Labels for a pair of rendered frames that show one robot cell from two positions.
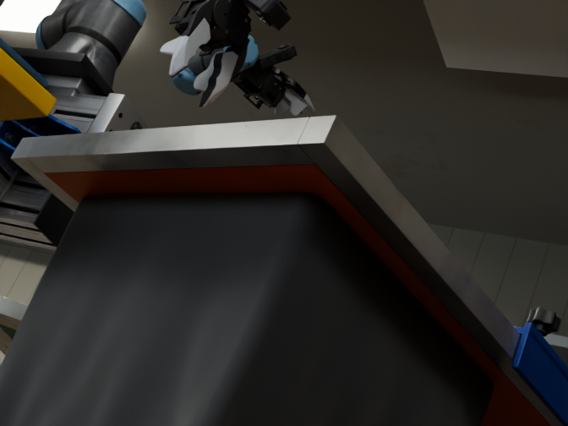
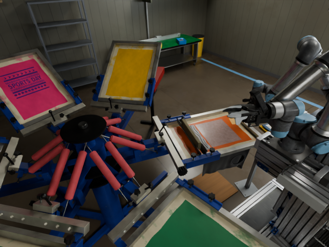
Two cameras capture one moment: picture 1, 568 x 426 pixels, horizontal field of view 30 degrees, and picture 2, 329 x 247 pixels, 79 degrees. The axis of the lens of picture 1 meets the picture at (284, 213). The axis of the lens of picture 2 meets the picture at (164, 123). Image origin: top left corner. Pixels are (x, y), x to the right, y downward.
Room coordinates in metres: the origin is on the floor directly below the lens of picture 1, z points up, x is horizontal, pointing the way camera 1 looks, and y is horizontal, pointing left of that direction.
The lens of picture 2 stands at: (2.95, 0.11, 2.16)
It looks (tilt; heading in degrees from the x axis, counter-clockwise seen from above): 37 degrees down; 205
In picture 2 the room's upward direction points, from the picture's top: 2 degrees counter-clockwise
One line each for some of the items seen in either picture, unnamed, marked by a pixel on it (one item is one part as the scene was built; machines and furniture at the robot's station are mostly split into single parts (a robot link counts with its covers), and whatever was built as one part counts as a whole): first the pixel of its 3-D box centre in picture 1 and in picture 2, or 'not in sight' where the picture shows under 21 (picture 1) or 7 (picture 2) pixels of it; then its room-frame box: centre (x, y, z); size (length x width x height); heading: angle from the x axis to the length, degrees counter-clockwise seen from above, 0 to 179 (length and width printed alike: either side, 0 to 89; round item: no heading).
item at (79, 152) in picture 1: (316, 299); (211, 132); (1.47, -0.10, 0.97); 0.79 x 0.58 x 0.04; 133
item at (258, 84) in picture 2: not in sight; (257, 87); (1.23, 0.19, 1.37); 0.09 x 0.08 x 0.11; 92
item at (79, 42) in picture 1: (81, 67); (293, 139); (1.76, 0.46, 1.31); 0.15 x 0.15 x 0.10
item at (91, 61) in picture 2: not in sight; (69, 49); (-0.21, -3.58, 0.91); 0.96 x 0.40 x 1.82; 147
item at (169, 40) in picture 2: not in sight; (158, 55); (-1.83, -2.24, 0.42); 2.34 x 0.91 x 0.83; 147
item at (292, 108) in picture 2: not in sight; (288, 109); (2.02, 0.31, 1.65); 0.11 x 0.08 x 0.09; 123
